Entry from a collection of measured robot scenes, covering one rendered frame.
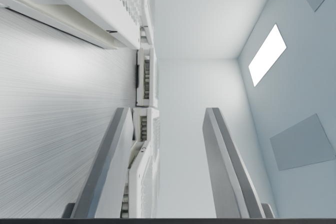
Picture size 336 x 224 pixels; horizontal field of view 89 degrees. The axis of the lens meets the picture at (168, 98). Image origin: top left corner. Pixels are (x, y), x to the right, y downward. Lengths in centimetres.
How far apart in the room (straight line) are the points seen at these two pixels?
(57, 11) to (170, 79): 430
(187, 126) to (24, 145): 375
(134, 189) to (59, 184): 16
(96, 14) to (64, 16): 5
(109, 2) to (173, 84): 420
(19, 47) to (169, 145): 362
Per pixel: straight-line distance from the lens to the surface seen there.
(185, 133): 384
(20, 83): 20
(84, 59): 30
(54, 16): 21
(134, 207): 40
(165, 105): 407
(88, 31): 26
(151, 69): 72
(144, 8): 50
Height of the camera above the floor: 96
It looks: level
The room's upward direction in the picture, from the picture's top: 90 degrees clockwise
